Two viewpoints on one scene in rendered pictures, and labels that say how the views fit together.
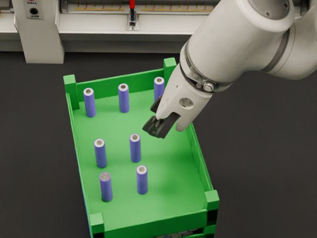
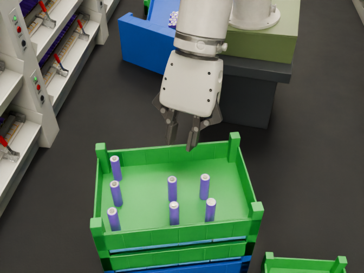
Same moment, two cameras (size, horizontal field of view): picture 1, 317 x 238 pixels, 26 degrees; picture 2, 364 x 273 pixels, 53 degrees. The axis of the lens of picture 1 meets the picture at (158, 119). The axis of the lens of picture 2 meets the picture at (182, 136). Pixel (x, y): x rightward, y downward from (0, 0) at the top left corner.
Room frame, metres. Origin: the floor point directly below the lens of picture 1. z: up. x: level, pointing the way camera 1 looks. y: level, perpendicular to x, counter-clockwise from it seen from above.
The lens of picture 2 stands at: (0.59, 0.48, 0.94)
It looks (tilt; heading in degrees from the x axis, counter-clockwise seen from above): 45 degrees down; 276
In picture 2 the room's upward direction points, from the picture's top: straight up
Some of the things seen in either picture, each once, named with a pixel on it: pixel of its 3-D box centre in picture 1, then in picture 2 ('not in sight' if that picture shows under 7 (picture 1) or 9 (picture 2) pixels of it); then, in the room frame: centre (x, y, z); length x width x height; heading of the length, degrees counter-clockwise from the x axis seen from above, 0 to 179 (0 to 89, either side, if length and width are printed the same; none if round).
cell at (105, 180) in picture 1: (106, 187); (210, 212); (0.58, 0.08, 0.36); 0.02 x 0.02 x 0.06
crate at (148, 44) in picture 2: not in sight; (153, 45); (0.86, -0.91, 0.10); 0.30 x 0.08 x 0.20; 154
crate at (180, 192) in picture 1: (137, 147); (173, 187); (0.65, 0.04, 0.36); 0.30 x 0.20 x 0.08; 13
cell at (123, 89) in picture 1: (123, 97); (116, 193); (0.76, 0.06, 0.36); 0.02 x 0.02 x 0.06
